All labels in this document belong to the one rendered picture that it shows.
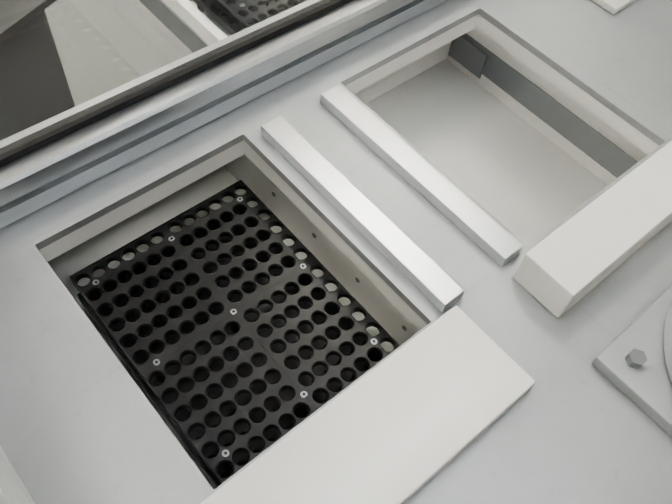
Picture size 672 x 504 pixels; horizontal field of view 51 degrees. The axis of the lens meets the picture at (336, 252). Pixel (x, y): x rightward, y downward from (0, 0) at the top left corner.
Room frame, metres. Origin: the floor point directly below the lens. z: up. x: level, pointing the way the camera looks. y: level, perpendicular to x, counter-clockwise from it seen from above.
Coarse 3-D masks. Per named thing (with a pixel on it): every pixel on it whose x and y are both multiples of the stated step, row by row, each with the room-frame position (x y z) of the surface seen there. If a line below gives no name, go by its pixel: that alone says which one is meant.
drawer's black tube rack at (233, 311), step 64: (192, 256) 0.35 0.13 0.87; (256, 256) 0.34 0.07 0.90; (128, 320) 0.27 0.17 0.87; (192, 320) 0.26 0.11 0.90; (256, 320) 0.27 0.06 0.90; (320, 320) 0.30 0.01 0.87; (192, 384) 0.22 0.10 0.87; (256, 384) 0.23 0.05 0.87; (320, 384) 0.22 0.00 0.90; (192, 448) 0.17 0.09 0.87; (256, 448) 0.18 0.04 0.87
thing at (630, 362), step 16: (656, 304) 0.30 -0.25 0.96; (640, 320) 0.29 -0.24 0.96; (656, 320) 0.29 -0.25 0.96; (624, 336) 0.27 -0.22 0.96; (640, 336) 0.27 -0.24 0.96; (656, 336) 0.27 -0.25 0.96; (608, 352) 0.25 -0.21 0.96; (624, 352) 0.26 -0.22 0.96; (640, 352) 0.25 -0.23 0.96; (656, 352) 0.26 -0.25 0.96; (608, 368) 0.24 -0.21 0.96; (624, 368) 0.24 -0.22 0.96; (640, 368) 0.24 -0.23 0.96; (656, 368) 0.25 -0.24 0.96; (624, 384) 0.23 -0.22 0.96; (640, 384) 0.23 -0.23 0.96; (656, 384) 0.23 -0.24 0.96; (640, 400) 0.22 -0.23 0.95; (656, 400) 0.22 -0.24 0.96; (656, 416) 0.21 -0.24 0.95
